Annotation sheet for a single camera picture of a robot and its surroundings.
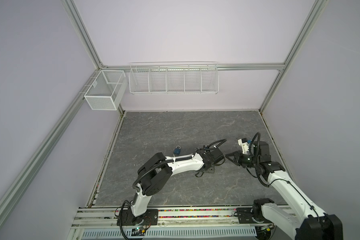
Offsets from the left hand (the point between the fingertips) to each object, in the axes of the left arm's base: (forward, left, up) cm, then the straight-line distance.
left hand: (207, 170), depth 87 cm
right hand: (+2, -10, +10) cm, 15 cm away
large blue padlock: (+16, +18, -4) cm, 24 cm away
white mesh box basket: (+53, +64, +20) cm, 85 cm away
